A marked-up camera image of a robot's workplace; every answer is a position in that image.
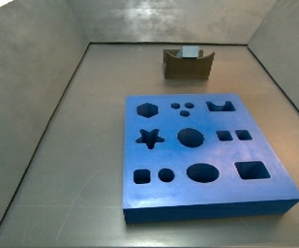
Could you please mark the light blue rectangular block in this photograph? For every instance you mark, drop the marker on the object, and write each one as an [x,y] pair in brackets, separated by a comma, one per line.
[189,52]

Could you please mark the blue foam shape board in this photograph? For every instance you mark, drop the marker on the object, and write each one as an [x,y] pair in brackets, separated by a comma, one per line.
[198,161]

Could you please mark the black curved fixture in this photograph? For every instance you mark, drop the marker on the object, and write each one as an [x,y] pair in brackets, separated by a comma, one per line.
[186,68]

